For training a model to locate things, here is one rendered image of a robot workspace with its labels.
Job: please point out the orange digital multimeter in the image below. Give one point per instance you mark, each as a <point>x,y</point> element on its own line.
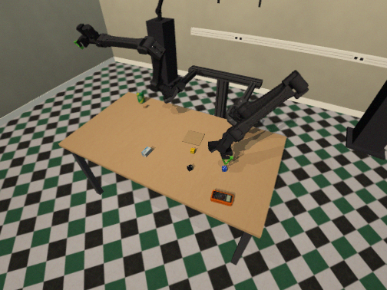
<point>222,198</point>

